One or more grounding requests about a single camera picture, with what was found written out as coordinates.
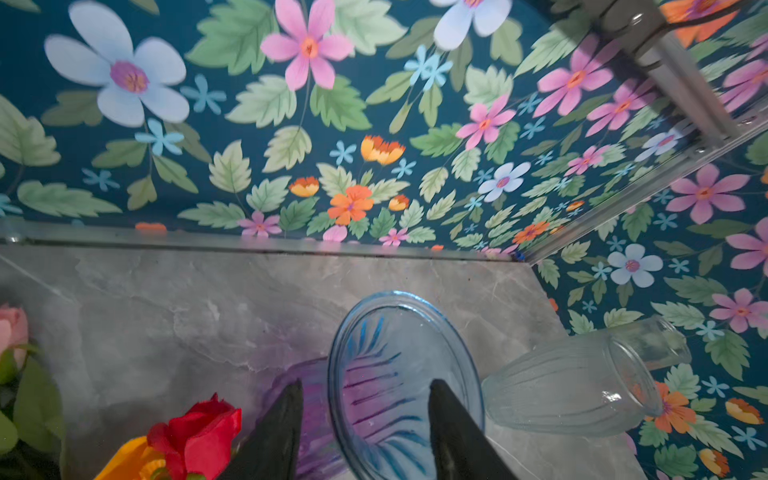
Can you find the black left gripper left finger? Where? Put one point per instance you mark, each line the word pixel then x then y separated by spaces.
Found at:
pixel 271 450

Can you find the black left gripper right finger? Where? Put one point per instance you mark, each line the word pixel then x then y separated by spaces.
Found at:
pixel 460 448

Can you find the red rose stem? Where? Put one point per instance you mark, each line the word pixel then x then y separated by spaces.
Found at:
pixel 199 442

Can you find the purple blue glass vase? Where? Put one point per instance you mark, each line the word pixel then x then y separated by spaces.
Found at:
pixel 366 403

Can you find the clear ribbed glass vase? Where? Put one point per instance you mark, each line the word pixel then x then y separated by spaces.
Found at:
pixel 591 385

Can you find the clear glass vase far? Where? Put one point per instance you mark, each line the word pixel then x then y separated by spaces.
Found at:
pixel 656 341

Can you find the orange rose stem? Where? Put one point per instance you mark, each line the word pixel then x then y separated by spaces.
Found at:
pixel 135 460

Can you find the pink rosebud stem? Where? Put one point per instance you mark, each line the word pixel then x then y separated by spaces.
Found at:
pixel 31 404

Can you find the aluminium frame post right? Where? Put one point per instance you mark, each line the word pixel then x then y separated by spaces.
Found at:
pixel 651 40

